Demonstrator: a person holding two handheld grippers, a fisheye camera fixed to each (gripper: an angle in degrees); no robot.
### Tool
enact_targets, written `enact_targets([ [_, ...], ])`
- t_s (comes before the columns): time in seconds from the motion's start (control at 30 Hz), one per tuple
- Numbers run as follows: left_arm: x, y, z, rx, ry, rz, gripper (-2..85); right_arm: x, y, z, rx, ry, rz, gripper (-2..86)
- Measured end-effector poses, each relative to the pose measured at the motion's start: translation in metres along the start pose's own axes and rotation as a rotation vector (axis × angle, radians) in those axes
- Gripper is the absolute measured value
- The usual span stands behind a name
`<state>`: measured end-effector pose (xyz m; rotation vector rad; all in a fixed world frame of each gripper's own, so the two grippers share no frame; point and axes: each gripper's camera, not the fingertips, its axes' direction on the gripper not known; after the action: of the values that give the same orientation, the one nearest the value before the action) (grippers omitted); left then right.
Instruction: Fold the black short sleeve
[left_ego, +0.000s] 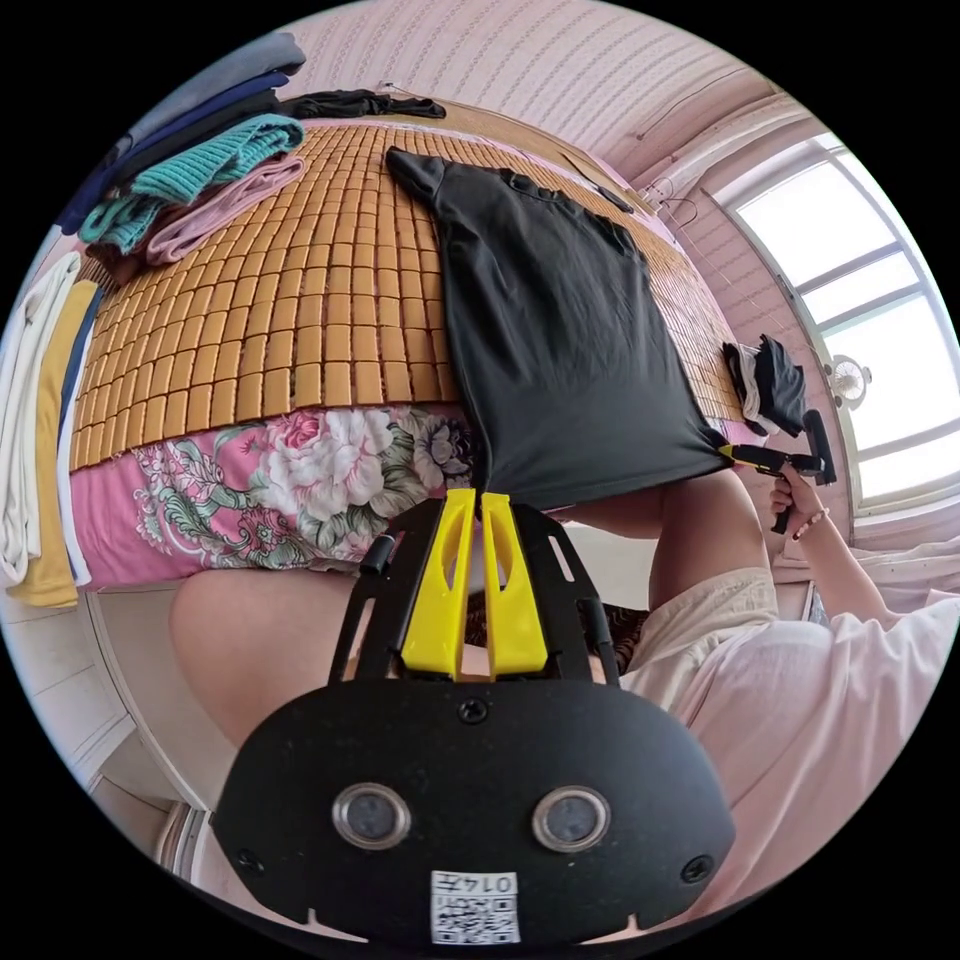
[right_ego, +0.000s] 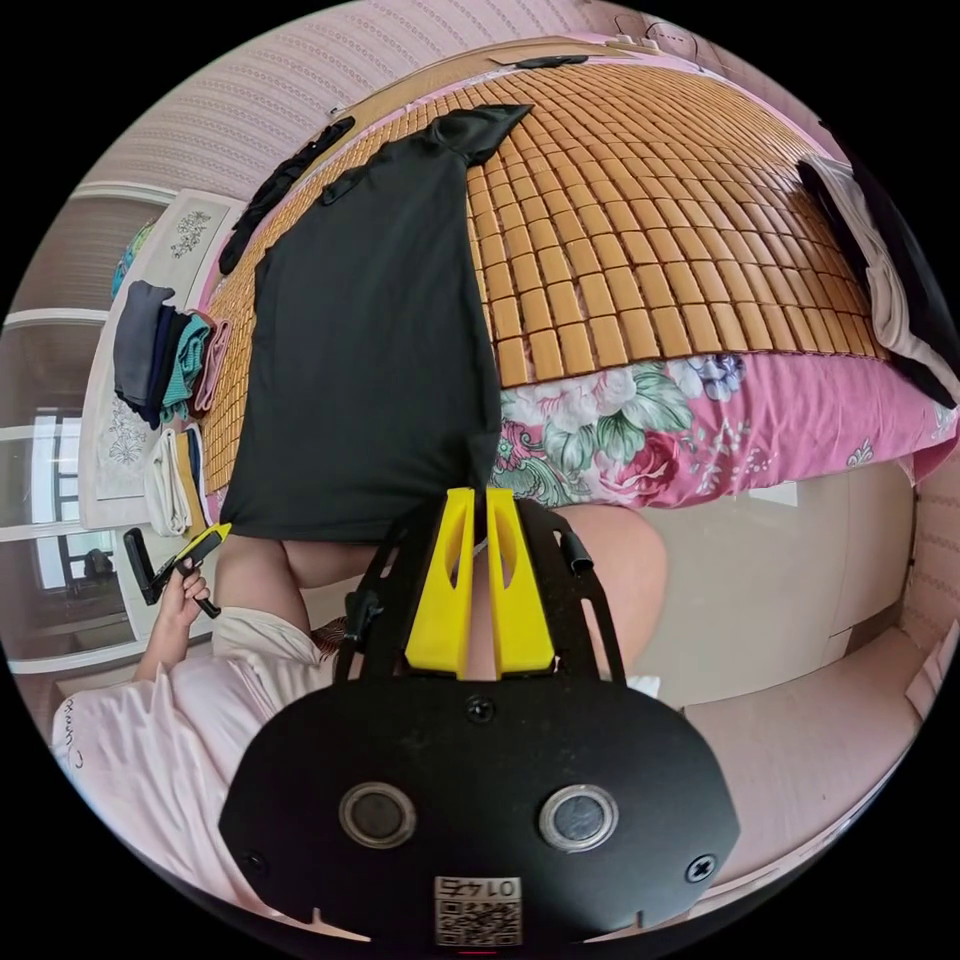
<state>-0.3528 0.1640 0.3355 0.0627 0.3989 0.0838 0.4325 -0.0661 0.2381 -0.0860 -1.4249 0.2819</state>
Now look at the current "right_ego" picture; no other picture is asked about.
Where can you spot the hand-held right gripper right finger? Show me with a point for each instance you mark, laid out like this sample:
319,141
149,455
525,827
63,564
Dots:
521,600

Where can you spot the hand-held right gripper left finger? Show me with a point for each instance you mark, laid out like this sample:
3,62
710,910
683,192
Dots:
439,600

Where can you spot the black short sleeve shirt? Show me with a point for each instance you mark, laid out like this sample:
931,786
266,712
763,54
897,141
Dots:
360,337

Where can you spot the person's left forearm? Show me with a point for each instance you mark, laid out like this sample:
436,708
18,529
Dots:
159,654

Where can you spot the person's left hand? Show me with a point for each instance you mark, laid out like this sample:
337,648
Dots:
180,604

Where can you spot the white folded garment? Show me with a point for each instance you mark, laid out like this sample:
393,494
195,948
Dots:
169,484

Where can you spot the window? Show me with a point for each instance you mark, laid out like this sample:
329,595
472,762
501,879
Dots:
56,480

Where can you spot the pile of clothes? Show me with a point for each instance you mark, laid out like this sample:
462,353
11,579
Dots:
874,255
150,349

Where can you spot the person's body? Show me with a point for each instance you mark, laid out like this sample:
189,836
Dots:
150,750

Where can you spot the black garment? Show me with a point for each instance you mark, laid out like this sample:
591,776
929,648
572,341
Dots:
281,187

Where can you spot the bed with woven mat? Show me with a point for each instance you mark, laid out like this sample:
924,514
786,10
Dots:
637,225

